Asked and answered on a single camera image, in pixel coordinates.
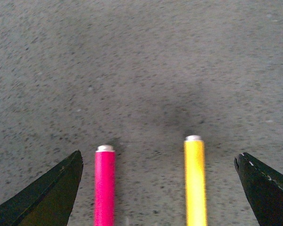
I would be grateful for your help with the pink marker pen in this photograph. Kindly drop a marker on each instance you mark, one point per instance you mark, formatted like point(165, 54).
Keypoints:
point(104, 186)

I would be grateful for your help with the yellow marker pen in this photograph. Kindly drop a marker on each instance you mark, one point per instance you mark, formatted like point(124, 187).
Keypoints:
point(195, 181)

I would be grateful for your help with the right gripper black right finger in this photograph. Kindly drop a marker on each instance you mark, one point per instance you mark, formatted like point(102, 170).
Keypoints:
point(263, 187)

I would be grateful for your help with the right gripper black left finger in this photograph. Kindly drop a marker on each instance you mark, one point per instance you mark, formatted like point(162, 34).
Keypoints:
point(49, 200)

